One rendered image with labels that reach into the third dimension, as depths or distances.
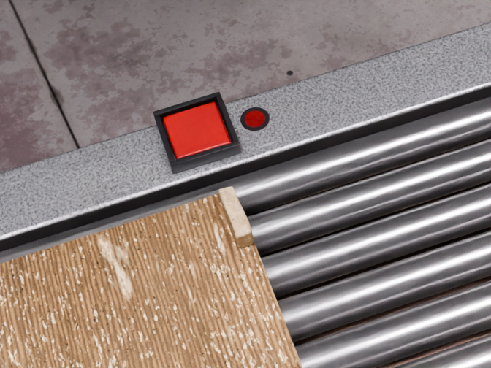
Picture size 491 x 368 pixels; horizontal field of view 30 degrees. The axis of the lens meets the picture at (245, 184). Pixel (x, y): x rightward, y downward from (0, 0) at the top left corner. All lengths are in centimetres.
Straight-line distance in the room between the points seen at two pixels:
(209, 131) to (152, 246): 15
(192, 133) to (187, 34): 136
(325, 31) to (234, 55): 23
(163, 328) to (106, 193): 18
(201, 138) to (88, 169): 13
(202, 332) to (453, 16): 161
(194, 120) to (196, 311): 23
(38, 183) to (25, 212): 4
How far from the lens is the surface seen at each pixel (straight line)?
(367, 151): 96
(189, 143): 97
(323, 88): 102
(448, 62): 105
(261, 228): 92
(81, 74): 230
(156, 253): 90
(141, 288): 88
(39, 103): 228
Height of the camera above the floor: 171
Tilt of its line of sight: 57 degrees down
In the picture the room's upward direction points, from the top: 9 degrees counter-clockwise
